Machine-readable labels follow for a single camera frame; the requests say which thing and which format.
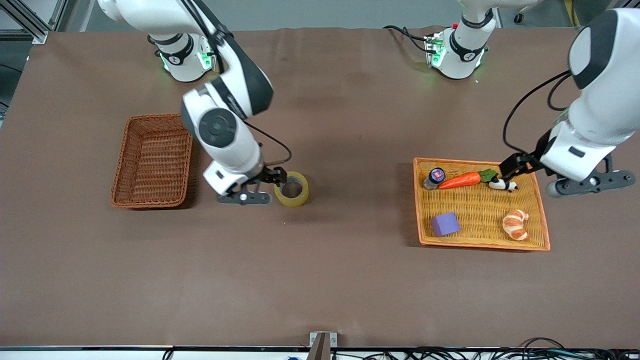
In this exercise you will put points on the brown deep wicker basket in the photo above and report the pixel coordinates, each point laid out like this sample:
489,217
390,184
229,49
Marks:
152,165

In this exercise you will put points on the orange toy carrot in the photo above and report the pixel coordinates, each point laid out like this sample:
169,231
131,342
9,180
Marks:
462,180

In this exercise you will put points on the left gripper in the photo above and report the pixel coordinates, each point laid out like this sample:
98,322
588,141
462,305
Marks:
533,160

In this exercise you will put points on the purple foam cube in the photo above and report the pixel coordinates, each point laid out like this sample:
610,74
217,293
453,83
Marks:
445,224

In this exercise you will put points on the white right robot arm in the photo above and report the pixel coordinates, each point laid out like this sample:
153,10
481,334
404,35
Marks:
220,127

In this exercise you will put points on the aluminium frame profile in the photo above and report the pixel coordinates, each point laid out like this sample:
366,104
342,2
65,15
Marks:
30,27

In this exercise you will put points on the toy croissant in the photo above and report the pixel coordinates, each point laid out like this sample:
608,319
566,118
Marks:
516,225

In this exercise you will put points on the metal table edge bracket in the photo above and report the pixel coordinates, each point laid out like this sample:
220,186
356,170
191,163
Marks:
322,345

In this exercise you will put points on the black white panda toy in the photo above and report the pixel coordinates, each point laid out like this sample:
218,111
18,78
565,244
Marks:
502,185

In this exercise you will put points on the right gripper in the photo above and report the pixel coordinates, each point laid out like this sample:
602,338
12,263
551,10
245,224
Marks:
268,176

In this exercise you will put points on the orange flat wicker tray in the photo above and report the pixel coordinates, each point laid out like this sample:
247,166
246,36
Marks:
480,210

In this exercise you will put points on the yellow tape roll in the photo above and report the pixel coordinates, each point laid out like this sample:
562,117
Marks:
295,200

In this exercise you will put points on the small bottle purple cap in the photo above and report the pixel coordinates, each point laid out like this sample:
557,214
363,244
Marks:
435,177

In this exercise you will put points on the brown table cover sheet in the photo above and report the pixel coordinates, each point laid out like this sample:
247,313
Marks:
320,275

